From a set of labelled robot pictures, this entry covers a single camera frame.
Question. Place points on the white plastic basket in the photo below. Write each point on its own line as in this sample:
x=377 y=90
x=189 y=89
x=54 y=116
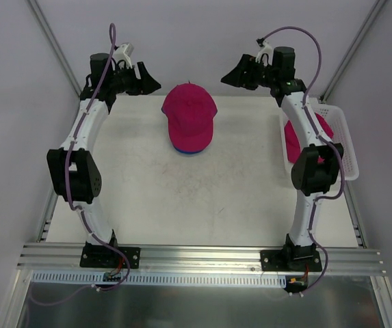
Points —
x=335 y=118

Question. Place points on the white slotted cable duct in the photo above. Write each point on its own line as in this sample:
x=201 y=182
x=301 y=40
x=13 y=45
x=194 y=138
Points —
x=161 y=279

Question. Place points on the aluminium mounting rail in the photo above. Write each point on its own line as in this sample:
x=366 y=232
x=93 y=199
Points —
x=200 y=259

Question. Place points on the pink cap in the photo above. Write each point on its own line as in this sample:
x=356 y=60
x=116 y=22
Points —
x=193 y=100
x=292 y=142

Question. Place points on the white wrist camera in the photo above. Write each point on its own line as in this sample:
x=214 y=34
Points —
x=122 y=55
x=264 y=49

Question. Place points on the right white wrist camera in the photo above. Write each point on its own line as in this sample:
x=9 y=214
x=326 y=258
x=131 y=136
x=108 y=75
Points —
x=264 y=49

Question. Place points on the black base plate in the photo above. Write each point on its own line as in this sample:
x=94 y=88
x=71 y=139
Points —
x=283 y=260
x=100 y=257

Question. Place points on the right aluminium frame post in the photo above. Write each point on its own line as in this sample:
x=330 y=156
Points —
x=369 y=21

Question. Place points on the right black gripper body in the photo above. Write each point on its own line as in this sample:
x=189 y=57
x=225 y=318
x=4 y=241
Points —
x=247 y=72

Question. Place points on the aluminium frame post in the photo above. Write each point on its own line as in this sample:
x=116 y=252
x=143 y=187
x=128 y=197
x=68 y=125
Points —
x=47 y=31
x=369 y=21

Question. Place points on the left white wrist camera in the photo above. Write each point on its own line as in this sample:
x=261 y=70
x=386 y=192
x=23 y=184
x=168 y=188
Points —
x=122 y=55

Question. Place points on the left aluminium frame post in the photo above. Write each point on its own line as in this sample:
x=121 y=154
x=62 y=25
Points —
x=47 y=31

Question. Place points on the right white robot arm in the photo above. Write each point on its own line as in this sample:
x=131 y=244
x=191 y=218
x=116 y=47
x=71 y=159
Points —
x=318 y=166

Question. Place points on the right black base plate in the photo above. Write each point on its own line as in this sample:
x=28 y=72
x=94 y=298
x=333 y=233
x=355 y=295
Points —
x=283 y=260

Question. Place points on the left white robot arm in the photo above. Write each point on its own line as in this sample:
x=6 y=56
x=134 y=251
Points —
x=74 y=173

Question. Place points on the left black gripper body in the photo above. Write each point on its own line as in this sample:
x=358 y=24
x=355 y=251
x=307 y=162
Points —
x=138 y=79

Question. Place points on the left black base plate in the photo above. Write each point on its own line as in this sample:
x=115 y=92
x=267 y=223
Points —
x=100 y=257

